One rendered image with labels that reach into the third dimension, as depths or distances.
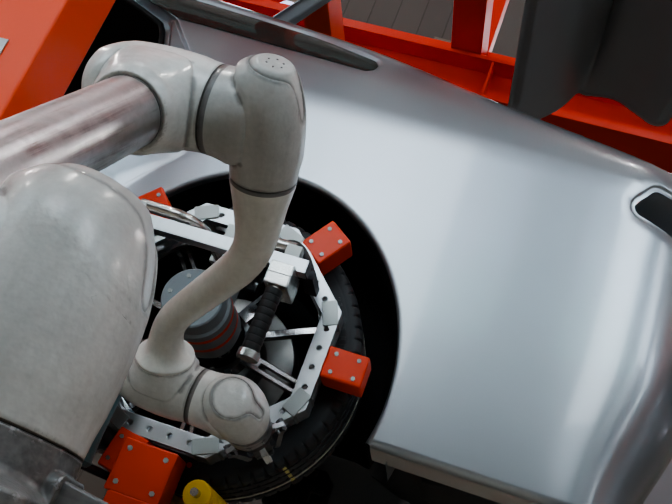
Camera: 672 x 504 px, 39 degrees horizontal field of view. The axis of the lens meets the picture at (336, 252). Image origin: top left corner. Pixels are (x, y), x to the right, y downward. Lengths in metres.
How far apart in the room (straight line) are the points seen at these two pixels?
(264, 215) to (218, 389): 0.36
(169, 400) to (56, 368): 0.94
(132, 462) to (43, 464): 1.25
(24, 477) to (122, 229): 0.20
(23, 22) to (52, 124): 1.00
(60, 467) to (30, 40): 1.40
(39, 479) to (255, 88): 0.70
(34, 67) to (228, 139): 0.79
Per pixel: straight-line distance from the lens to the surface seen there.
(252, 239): 1.39
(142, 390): 1.66
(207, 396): 1.59
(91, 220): 0.75
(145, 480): 1.95
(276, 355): 2.25
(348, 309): 2.09
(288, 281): 1.80
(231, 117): 1.29
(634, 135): 4.77
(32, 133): 1.06
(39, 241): 0.74
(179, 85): 1.29
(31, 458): 0.72
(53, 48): 2.06
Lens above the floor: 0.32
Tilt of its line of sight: 22 degrees up
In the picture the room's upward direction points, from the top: 21 degrees clockwise
